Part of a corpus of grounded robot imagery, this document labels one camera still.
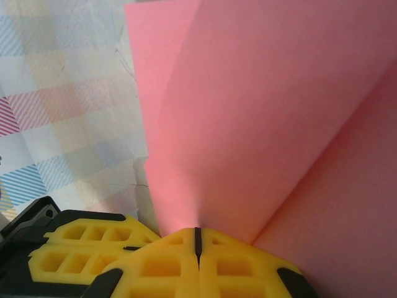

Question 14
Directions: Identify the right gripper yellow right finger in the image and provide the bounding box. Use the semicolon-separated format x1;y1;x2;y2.
197;227;320;298

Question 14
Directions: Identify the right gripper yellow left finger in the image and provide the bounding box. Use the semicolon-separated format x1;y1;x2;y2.
83;227;201;298

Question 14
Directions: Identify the pink cloth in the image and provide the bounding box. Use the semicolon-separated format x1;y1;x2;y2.
123;0;397;298

